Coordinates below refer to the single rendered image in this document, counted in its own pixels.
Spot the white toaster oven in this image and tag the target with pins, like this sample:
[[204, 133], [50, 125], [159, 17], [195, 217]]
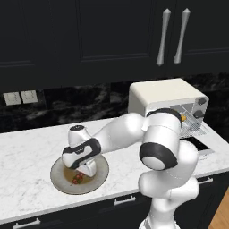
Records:
[[155, 94]]

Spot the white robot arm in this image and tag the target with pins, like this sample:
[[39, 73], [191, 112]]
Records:
[[161, 140]]

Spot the golden baguette bread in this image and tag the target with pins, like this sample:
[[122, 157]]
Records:
[[183, 118]]

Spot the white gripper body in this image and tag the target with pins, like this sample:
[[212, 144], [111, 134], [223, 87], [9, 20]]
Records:
[[89, 168]]

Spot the black toaster oven knob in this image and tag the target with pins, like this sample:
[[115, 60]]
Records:
[[199, 114], [202, 101]]

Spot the red kebab skewer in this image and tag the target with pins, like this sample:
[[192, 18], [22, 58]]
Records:
[[78, 178]]

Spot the black cupboard door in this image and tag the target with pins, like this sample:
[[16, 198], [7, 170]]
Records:
[[119, 32], [35, 38], [208, 32]]

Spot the grey round plate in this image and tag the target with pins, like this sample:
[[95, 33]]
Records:
[[100, 176]]

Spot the white wall socket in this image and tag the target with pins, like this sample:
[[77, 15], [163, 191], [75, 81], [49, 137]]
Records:
[[12, 98], [29, 96]]

